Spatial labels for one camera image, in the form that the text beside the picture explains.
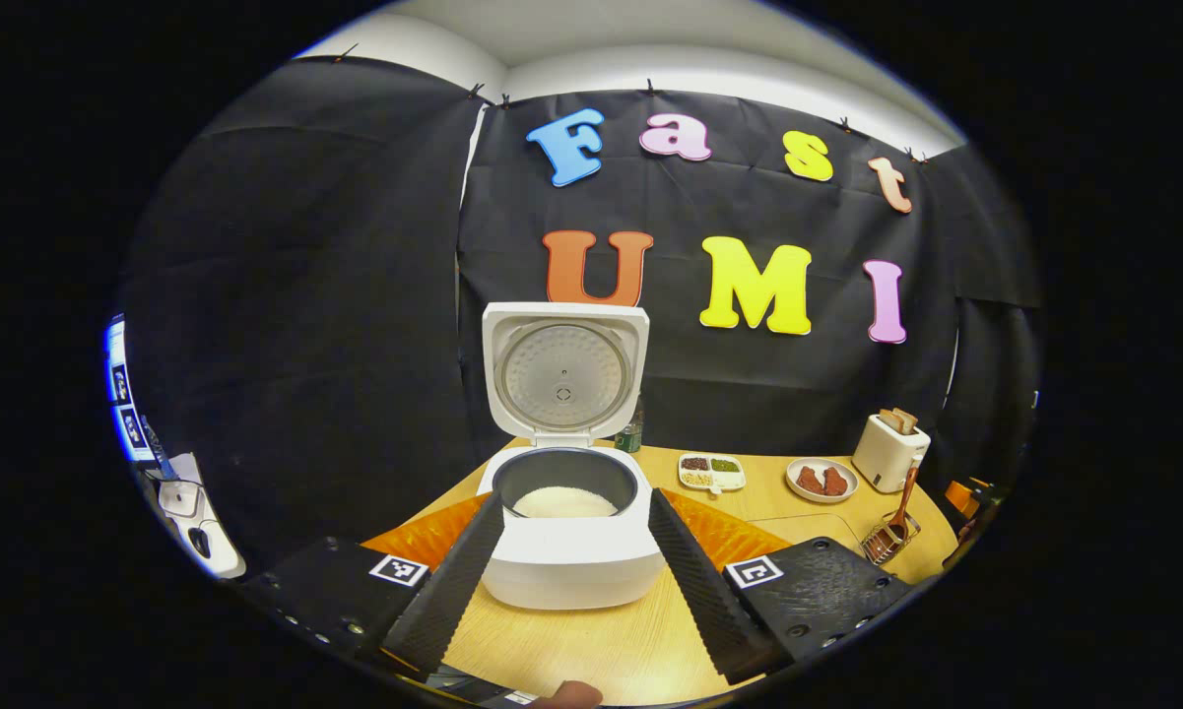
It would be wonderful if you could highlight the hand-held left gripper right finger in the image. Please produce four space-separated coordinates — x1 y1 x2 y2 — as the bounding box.
647 489 917 687

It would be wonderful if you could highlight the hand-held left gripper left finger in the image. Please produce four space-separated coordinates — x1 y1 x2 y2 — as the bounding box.
241 492 506 680

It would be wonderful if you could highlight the brown wooden spoon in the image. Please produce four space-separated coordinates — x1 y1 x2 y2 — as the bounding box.
885 463 923 548

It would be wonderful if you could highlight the white rice cooker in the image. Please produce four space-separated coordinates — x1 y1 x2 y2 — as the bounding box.
478 302 666 610

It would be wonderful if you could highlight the white rice box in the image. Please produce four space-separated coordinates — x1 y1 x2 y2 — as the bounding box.
739 510 866 554

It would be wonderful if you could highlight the white toaster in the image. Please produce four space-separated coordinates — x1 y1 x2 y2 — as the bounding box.
852 412 932 493

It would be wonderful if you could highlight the white divided grain dish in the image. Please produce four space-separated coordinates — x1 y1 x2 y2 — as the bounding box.
678 452 747 494

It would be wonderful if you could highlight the white round plate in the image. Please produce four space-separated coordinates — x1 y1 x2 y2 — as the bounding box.
786 457 859 504

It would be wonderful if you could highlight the white side desk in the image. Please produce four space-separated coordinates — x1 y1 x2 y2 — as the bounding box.
153 453 247 580

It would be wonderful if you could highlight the black backdrop cloth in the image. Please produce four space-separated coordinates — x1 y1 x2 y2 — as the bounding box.
118 54 1045 582

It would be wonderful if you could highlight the computer monitor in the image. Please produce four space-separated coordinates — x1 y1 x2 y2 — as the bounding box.
106 315 159 464

